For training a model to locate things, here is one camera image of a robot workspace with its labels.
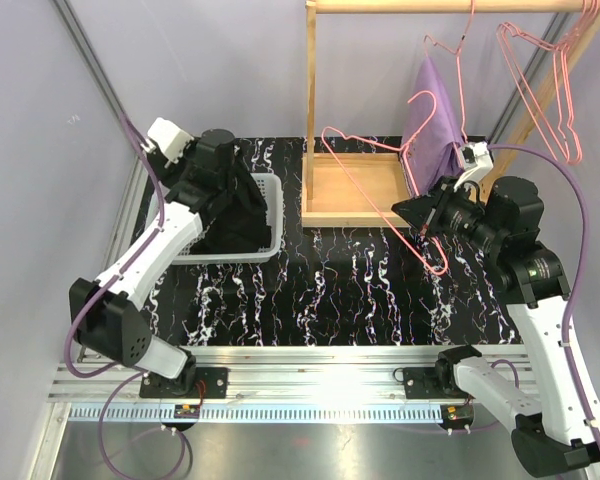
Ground wooden clothes rack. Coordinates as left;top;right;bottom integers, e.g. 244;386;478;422
300;0;600;228

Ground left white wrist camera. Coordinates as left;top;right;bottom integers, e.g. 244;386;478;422
143;117;194;167

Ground empty pink wire hangers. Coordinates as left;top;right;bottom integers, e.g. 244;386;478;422
496;1;600;165

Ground purple garment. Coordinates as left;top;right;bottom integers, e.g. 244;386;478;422
401;56;464;196

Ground aluminium corner post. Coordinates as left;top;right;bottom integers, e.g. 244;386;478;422
50;0;140;154

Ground black trousers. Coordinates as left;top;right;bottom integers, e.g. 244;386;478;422
190;159;272;255

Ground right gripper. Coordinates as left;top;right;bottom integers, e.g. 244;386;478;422
393;176;505;254

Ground white plastic basket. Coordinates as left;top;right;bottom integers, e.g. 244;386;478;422
142;173;284;265

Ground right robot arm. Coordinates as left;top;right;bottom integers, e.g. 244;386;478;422
391;176;600;478

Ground aluminium rail base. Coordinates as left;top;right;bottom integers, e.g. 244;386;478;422
47;344;536;424

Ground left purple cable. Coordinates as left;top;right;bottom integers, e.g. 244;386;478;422
62;112;171;379

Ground black marbled mat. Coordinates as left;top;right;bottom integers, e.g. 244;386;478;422
142;137;520;346

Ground purple cable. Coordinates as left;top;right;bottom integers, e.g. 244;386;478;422
62;112;171;379
489;143;600;480

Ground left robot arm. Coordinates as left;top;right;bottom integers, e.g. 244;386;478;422
64;129;238;397

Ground pink hanger with purple garment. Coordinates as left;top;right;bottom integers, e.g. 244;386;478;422
422;0;476;144

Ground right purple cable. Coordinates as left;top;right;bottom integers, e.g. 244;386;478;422
489;143;600;480

